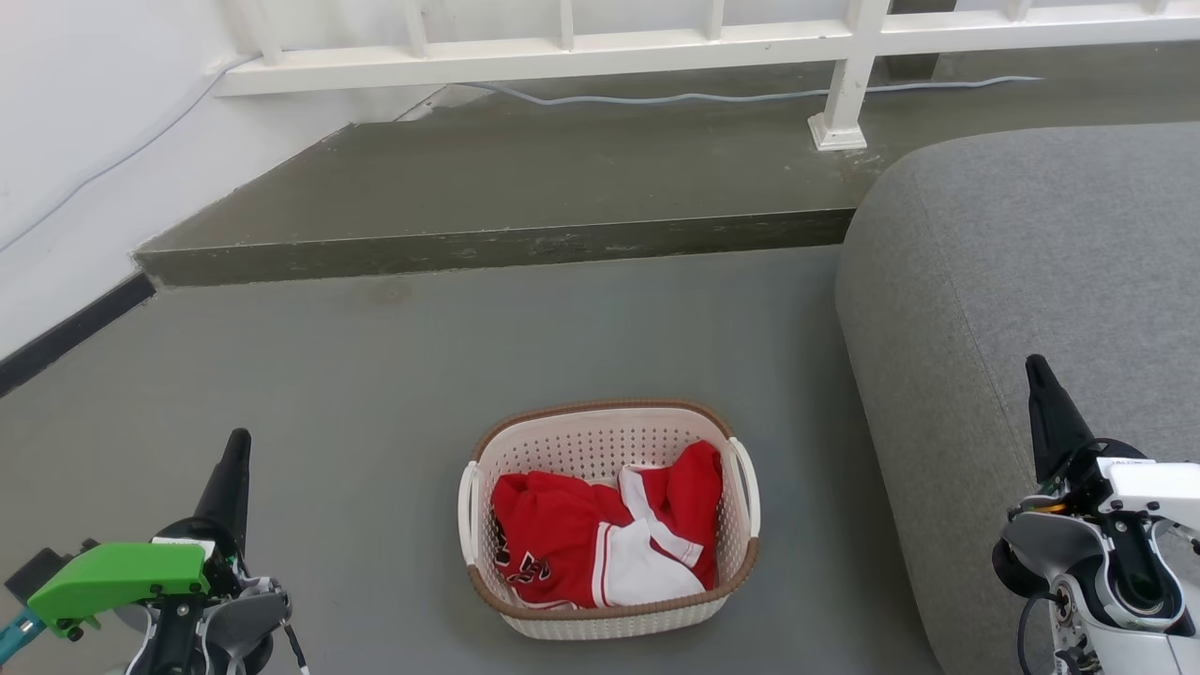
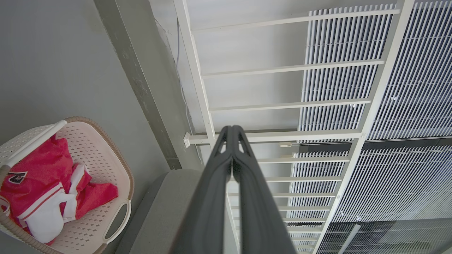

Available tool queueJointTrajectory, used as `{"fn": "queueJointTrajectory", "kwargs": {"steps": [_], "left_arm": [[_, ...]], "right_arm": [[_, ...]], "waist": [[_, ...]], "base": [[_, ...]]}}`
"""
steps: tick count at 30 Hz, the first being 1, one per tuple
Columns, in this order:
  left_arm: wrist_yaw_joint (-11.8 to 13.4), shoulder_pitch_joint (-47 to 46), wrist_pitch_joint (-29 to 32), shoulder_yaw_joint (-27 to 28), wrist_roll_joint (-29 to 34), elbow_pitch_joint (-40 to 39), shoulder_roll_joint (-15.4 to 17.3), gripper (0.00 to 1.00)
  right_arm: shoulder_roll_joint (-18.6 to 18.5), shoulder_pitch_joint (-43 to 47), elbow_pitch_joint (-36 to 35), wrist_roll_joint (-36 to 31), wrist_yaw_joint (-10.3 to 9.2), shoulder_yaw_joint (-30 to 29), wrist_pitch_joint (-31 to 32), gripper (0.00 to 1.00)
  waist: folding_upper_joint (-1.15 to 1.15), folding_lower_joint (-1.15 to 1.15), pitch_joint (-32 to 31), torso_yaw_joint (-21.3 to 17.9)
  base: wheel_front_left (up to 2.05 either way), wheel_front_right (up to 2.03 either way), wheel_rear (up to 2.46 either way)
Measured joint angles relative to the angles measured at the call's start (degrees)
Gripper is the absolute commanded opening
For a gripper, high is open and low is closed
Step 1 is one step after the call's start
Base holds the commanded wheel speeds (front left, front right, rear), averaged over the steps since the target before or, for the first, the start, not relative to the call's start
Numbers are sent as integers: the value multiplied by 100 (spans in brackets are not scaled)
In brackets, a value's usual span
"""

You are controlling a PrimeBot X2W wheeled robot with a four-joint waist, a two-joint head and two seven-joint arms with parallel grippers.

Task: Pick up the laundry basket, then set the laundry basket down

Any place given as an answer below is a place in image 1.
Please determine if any thin white wall cable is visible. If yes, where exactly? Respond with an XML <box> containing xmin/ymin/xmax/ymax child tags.
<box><xmin>0</xmin><ymin>54</ymin><xmax>260</xmax><ymax>254</ymax></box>

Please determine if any grey cable on platform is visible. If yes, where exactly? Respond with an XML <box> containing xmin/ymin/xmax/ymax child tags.
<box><xmin>459</xmin><ymin>75</ymin><xmax>1044</xmax><ymax>107</ymax></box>

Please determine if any white wooden railing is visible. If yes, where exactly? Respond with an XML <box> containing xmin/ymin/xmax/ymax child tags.
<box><xmin>214</xmin><ymin>0</ymin><xmax>1200</xmax><ymax>153</ymax></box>

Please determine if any teal plug left camera cable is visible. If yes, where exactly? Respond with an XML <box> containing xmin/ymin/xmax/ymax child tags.
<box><xmin>0</xmin><ymin>607</ymin><xmax>46</xmax><ymax>665</ymax></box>

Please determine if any raised concrete platform step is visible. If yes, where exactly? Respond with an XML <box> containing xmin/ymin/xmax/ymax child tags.
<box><xmin>133</xmin><ymin>42</ymin><xmax>1200</xmax><ymax>289</ymax></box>

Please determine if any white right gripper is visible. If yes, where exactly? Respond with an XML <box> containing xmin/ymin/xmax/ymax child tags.
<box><xmin>1025</xmin><ymin>354</ymin><xmax>1200</xmax><ymax>533</ymax></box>

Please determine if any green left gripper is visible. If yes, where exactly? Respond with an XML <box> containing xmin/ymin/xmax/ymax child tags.
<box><xmin>26</xmin><ymin>428</ymin><xmax>252</xmax><ymax>640</ymax></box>

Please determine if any grey fabric sofa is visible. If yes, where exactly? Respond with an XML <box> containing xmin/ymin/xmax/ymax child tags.
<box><xmin>834</xmin><ymin>122</ymin><xmax>1200</xmax><ymax>675</ymax></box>

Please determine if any red and white jersey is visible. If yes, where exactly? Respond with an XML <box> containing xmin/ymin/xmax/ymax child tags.
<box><xmin>594</xmin><ymin>440</ymin><xmax>725</xmax><ymax>608</ymax></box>

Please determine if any black baseboard strip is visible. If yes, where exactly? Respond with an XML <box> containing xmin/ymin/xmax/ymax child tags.
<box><xmin>0</xmin><ymin>272</ymin><xmax>158</xmax><ymax>399</ymax></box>

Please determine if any white perforated plastic laundry basket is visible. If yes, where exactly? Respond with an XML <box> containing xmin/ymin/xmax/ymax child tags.
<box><xmin>457</xmin><ymin>399</ymin><xmax>761</xmax><ymax>641</ymax></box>

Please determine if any red jersey with black print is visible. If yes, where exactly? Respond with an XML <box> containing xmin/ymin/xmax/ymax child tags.
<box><xmin>490</xmin><ymin>471</ymin><xmax>622</xmax><ymax>610</ymax></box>

